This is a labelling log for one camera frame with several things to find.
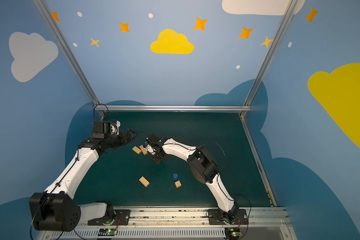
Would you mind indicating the diagonal aluminium post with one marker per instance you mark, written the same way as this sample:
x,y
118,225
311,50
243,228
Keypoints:
x,y
65,47
279,34

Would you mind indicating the short wood block far left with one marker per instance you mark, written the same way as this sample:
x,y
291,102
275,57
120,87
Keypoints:
x,y
136,150

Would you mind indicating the right controller board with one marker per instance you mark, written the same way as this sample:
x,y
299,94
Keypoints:
x,y
232,233

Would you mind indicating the controller board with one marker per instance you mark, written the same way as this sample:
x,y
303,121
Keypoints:
x,y
107,232
232,233

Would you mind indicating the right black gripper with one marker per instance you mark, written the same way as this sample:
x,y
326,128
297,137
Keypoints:
x,y
155,147

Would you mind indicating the left diagonal aluminium post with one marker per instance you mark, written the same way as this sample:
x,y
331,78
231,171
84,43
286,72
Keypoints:
x,y
65,47

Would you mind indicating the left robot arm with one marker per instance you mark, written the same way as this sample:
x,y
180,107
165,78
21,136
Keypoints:
x,y
55,209

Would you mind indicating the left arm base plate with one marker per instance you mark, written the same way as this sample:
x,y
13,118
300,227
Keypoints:
x,y
123,216

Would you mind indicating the rear horizontal aluminium bar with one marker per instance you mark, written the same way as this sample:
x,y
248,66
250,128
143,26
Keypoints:
x,y
135,108

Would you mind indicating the wide wood block front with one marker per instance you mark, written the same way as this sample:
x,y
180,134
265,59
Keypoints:
x,y
144,181

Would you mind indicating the right diagonal aluminium post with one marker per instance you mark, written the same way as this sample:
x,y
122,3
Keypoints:
x,y
279,34

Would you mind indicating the left controller board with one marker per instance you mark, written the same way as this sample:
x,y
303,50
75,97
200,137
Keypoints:
x,y
107,232

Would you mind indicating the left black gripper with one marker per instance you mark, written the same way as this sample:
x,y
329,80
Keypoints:
x,y
127,136

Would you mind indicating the long wood block left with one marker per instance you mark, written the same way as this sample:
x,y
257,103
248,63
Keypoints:
x,y
143,149

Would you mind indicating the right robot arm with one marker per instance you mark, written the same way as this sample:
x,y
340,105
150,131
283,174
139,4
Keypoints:
x,y
203,166

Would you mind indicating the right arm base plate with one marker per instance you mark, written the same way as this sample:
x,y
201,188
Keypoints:
x,y
218,217

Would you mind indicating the aluminium rail front frame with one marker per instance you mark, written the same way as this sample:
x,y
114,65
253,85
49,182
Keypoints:
x,y
184,223

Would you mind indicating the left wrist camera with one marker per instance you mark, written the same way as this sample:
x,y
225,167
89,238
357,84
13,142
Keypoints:
x,y
104,129

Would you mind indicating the small wood cube front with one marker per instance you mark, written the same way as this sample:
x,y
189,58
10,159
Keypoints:
x,y
178,184

